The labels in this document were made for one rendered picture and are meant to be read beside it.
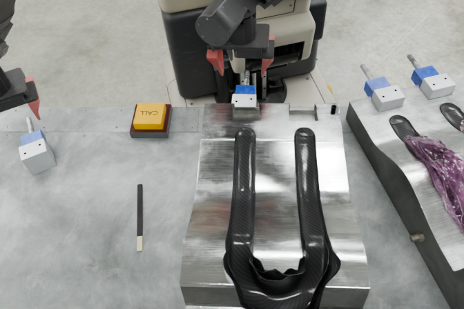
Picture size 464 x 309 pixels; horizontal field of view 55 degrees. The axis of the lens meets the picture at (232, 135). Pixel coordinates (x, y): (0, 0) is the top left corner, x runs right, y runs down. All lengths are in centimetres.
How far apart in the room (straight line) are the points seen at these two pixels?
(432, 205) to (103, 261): 56
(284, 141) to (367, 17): 181
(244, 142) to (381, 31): 176
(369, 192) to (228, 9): 43
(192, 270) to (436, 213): 40
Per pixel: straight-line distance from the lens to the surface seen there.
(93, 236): 87
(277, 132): 83
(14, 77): 86
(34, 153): 95
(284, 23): 119
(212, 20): 69
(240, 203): 75
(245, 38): 79
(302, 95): 172
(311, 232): 70
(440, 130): 93
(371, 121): 91
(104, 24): 265
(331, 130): 84
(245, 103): 92
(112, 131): 100
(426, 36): 253
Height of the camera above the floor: 154
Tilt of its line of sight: 52 degrees down
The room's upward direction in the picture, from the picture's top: 5 degrees counter-clockwise
